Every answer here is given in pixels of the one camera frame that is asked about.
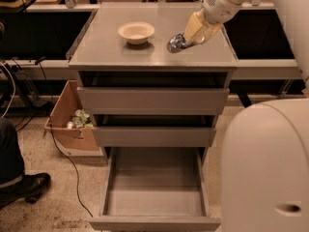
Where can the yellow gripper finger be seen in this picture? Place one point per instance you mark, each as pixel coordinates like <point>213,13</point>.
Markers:
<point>209,31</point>
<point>196,18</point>

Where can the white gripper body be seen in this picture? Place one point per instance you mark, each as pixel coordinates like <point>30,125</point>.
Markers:
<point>219,8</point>

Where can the silver blue redbull can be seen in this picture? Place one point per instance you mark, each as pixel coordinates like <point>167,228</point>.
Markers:
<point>178,43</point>

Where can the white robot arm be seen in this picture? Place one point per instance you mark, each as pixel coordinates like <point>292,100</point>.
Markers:
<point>265,161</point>

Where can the grey drawer cabinet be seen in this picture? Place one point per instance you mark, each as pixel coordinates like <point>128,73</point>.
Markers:
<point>102,49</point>

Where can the grey top drawer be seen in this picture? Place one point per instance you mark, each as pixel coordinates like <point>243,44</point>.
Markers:
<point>153,93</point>

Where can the grey drawer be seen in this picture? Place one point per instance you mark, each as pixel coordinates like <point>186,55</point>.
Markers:
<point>153,93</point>
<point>154,190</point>
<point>154,130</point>

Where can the grey middle drawer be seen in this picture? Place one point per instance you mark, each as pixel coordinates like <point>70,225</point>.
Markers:
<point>154,130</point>

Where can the grey bottom drawer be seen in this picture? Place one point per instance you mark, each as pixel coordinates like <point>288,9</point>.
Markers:
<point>154,190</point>

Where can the white paper bowl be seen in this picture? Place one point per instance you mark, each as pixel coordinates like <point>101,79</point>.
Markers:
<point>136,32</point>

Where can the crumpled green white wrappers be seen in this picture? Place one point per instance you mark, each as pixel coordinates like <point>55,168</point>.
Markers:
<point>79,120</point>

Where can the brown cardboard box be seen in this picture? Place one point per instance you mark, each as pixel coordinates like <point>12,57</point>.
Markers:
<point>71,140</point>

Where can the black leather shoe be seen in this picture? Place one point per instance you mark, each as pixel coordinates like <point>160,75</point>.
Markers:
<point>27,187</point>

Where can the dark trouser leg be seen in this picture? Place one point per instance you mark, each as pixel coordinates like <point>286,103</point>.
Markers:
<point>11,160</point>

